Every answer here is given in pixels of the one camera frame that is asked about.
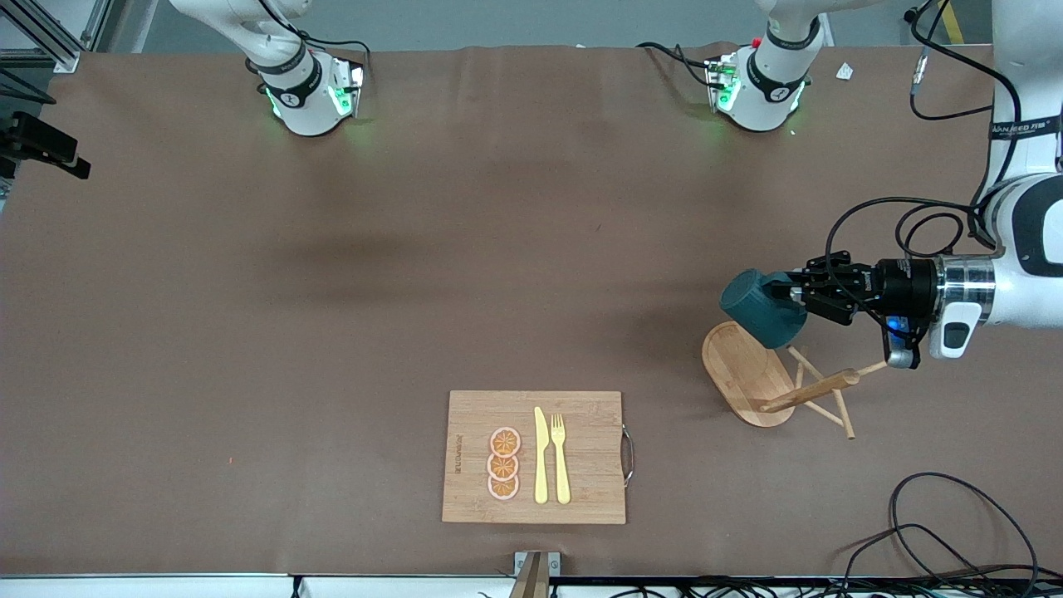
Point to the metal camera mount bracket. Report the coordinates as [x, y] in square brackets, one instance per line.
[531, 577]

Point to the white paper scrap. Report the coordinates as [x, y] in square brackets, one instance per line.
[845, 71]

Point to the dark teal cup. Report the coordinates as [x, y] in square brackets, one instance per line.
[760, 311]

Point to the wooden mug rack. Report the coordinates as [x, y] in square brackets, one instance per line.
[739, 374]

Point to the yellow plastic knife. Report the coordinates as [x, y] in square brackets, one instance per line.
[541, 465]

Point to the orange slice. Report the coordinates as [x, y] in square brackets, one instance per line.
[505, 442]

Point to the black chair caster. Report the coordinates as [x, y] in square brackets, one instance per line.
[911, 14]

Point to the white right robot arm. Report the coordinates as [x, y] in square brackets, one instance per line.
[303, 108]

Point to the aluminium frame profile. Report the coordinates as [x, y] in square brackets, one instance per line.
[62, 56]

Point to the bamboo cutting board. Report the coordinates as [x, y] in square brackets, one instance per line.
[581, 465]

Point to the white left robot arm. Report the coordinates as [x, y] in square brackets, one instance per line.
[1026, 83]

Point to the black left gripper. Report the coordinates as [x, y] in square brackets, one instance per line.
[903, 285]

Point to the yellow plastic fork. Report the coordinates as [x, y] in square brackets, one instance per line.
[562, 473]

